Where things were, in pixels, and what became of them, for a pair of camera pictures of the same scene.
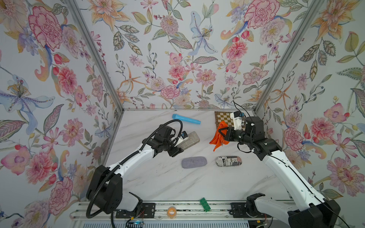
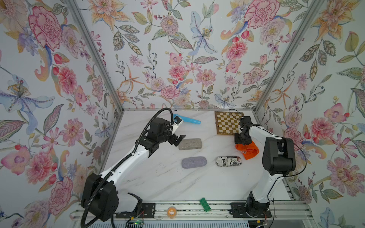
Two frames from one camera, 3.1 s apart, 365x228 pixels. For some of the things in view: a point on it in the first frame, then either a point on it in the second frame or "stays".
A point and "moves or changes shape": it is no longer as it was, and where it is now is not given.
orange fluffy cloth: x=219 y=139 -> x=249 y=150
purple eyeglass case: x=193 y=161 stays
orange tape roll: x=171 y=212 stays
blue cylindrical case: x=179 y=118 stays
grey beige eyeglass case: x=193 y=138 moves or changes shape
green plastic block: x=205 y=204 stays
